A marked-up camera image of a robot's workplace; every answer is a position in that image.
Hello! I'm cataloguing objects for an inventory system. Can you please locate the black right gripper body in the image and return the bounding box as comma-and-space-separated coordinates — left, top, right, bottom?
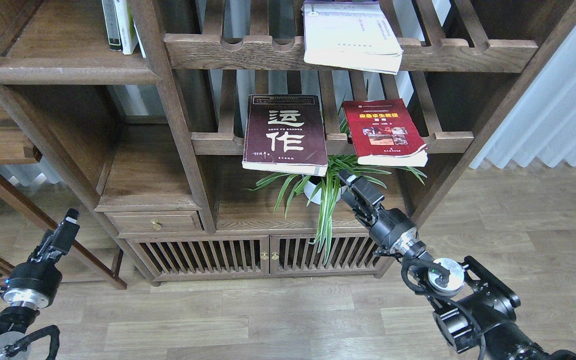
342, 176, 418, 251

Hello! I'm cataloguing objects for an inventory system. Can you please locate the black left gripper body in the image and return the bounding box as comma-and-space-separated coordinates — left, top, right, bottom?
0, 219, 80, 308

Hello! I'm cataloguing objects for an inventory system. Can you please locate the red book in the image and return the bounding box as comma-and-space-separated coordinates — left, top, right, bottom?
342, 98, 428, 167

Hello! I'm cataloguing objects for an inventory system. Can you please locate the white book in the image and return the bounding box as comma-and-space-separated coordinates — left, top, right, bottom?
113, 0, 138, 55
302, 0, 403, 75

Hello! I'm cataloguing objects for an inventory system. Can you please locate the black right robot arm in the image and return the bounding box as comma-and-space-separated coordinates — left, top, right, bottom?
338, 170, 576, 360

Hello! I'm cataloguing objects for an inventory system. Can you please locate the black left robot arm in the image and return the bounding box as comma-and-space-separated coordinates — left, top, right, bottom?
0, 208, 80, 360

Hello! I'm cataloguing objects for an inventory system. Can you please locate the green spider plant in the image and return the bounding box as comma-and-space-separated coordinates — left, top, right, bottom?
254, 116, 426, 264

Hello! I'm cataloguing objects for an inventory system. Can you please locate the white plant pot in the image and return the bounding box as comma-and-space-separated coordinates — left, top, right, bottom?
303, 176, 348, 205

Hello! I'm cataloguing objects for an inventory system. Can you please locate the dark brown book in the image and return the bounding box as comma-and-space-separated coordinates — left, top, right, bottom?
242, 94, 329, 177

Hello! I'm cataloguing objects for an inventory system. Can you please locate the brass drawer knob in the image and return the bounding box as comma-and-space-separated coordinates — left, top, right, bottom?
151, 219, 162, 231

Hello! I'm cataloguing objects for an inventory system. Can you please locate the dark wooden bookshelf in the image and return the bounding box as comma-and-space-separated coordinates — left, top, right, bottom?
0, 0, 576, 285

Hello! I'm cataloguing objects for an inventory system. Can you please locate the white upright book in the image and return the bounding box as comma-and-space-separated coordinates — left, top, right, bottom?
113, 0, 138, 55

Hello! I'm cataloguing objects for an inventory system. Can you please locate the white curtain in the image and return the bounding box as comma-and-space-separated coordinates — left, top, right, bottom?
470, 26, 576, 169

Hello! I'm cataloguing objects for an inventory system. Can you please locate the grey upright book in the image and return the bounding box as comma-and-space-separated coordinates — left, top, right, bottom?
102, 0, 122, 52

